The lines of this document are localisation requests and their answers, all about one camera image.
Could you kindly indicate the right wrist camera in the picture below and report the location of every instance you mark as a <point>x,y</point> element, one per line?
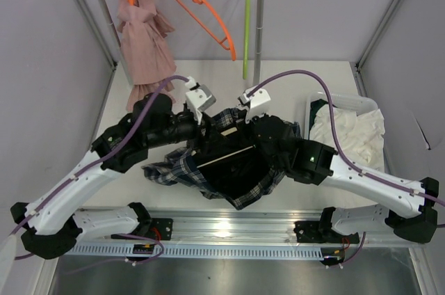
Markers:
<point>255,102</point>

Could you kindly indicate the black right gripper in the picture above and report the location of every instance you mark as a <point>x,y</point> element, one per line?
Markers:
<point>254,119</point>

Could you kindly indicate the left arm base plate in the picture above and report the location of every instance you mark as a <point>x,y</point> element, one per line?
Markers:
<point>156,227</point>

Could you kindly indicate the aluminium mounting rail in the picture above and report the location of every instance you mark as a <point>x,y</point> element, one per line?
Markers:
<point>274,228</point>

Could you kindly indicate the navy plaid skirt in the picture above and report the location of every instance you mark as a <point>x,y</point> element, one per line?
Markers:
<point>241,180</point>

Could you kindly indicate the dark green garment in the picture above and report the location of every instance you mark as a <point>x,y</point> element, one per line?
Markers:
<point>315,106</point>

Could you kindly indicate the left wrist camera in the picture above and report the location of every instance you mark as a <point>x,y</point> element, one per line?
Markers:
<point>198,99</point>

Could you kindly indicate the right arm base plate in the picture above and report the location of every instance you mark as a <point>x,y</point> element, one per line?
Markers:
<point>321,231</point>

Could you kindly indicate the pink pleated skirt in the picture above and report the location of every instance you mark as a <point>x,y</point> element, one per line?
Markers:
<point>144,47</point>

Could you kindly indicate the green plastic hanger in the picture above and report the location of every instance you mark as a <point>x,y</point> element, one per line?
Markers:
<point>246,38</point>

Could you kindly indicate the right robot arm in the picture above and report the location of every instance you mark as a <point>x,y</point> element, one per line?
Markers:
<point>400,206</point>

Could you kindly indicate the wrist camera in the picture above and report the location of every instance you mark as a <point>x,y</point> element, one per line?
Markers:
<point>198,99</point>
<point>255,102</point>

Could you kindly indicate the white crumpled garment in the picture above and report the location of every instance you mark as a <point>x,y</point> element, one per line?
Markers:
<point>360,136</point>

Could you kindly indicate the slotted cable duct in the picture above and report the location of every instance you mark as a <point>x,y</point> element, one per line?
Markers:
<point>198,251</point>

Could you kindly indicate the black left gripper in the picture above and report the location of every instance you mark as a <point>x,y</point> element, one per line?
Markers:
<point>200,142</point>

